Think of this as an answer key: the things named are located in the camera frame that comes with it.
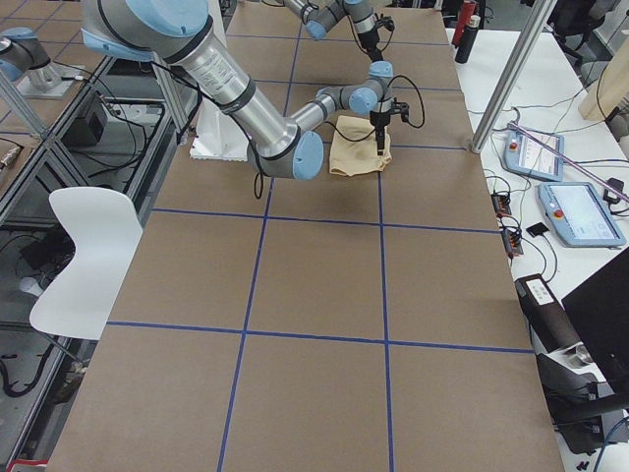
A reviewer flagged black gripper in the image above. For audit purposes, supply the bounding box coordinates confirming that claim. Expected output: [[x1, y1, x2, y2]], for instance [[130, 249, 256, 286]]
[[357, 29, 383, 62], [370, 110, 390, 156]]

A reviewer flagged beige long-sleeve printed shirt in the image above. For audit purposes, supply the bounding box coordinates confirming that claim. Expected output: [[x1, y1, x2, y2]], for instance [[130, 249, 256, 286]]
[[329, 115, 392, 177]]

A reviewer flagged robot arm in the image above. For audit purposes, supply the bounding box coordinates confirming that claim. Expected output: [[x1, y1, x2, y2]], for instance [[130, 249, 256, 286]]
[[82, 1, 392, 180], [277, 0, 385, 62]]

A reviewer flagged black water bottle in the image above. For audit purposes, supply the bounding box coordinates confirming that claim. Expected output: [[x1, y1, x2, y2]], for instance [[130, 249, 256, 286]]
[[455, 15, 482, 64]]

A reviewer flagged red water bottle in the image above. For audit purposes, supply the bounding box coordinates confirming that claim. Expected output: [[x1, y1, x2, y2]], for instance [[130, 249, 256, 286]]
[[451, 0, 477, 48]]

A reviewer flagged upper teach pendant tablet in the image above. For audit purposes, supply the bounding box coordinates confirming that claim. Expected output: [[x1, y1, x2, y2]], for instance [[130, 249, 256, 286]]
[[502, 131, 563, 182]]

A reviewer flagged teach pendant tablet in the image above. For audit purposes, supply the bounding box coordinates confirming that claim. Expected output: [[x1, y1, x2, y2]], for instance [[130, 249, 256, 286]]
[[537, 182, 626, 248], [502, 131, 563, 182]]

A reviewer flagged metal stick with green clip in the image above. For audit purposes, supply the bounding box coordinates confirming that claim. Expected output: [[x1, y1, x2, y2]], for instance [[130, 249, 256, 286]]
[[507, 121, 629, 203]]

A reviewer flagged lower teach pendant tablet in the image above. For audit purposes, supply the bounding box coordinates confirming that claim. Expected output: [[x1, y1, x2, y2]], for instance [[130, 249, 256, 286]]
[[537, 182, 626, 248]]

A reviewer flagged black label box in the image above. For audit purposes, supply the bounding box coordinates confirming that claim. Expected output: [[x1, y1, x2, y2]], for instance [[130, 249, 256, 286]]
[[514, 274, 581, 352]]

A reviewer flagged black computer monitor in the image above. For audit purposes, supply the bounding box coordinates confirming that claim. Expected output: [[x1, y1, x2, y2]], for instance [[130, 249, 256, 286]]
[[562, 250, 628, 393]]

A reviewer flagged white plastic chair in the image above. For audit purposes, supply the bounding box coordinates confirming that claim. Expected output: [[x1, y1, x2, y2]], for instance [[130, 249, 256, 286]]
[[29, 187, 143, 340]]

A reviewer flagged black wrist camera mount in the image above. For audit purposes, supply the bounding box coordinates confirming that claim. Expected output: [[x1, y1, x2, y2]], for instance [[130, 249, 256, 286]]
[[375, 14, 395, 32], [389, 98, 411, 125]]

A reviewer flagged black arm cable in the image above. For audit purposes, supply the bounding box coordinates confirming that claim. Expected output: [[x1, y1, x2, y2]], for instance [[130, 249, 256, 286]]
[[387, 74, 427, 130]]

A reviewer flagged aluminium frame post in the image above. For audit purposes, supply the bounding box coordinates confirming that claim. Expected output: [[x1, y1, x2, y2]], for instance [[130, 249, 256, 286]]
[[470, 0, 557, 153]]

